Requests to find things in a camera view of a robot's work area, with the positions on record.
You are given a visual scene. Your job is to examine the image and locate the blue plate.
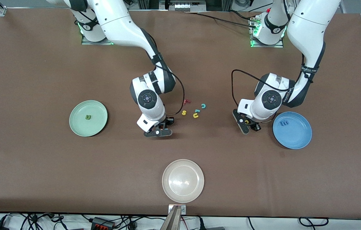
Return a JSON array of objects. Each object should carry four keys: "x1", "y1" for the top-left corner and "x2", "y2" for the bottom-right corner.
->
[{"x1": 272, "y1": 111, "x2": 312, "y2": 150}]

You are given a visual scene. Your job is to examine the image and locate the beige plate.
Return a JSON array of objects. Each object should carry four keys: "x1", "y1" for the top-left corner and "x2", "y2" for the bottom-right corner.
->
[{"x1": 162, "y1": 159, "x2": 205, "y2": 203}]

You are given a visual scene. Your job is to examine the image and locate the light green plate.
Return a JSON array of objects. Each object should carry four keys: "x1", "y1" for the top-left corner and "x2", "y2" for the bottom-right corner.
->
[{"x1": 69, "y1": 100, "x2": 108, "y2": 137}]

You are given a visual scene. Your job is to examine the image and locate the black power strip red switches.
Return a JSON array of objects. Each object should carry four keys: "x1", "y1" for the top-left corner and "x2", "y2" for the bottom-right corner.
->
[{"x1": 91, "y1": 217, "x2": 116, "y2": 229}]

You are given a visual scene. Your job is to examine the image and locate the grey control box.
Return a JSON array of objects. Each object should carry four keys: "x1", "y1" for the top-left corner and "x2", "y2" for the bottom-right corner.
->
[{"x1": 160, "y1": 0, "x2": 207, "y2": 12}]

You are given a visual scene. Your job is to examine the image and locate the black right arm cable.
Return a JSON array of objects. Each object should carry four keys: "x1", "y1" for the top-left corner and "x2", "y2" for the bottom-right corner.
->
[{"x1": 154, "y1": 61, "x2": 186, "y2": 115}]

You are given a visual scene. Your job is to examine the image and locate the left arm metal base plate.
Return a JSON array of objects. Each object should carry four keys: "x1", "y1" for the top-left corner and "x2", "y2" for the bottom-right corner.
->
[{"x1": 250, "y1": 19, "x2": 284, "y2": 48}]

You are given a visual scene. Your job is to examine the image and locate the small metal camera bracket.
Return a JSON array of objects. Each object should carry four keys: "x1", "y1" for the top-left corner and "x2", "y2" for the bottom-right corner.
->
[{"x1": 168, "y1": 204, "x2": 187, "y2": 215}]

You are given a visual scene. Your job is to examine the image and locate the aluminium camera beam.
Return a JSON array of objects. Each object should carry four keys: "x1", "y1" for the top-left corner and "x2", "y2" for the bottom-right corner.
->
[{"x1": 160, "y1": 206, "x2": 181, "y2": 230}]

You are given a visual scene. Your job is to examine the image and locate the black looped floor cable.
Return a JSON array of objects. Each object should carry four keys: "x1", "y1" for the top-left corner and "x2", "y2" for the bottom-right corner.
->
[{"x1": 298, "y1": 217, "x2": 329, "y2": 227}]

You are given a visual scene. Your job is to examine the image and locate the black cable on table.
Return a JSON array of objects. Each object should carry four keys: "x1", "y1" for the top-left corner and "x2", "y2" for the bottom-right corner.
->
[{"x1": 183, "y1": 11, "x2": 257, "y2": 28}]

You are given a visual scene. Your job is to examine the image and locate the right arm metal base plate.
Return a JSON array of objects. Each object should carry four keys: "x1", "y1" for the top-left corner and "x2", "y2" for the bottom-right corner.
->
[{"x1": 81, "y1": 32, "x2": 114, "y2": 45}]

